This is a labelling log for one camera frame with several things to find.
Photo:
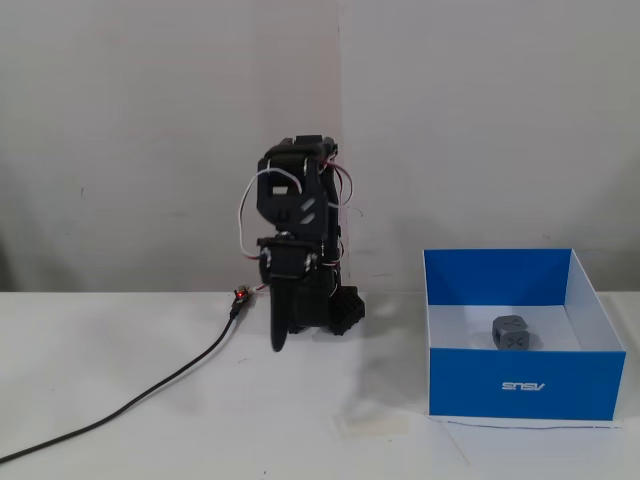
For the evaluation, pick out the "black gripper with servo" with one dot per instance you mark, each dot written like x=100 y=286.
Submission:
x=286 y=264

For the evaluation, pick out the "gray lettered cube block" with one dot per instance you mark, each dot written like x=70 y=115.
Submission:
x=512 y=334

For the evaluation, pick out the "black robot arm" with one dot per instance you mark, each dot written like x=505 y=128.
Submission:
x=300 y=210

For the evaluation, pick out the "blue and white cardboard box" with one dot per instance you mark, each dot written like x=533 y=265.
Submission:
x=525 y=380

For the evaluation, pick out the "small controller board red LED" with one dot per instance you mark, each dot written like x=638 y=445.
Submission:
x=241 y=299

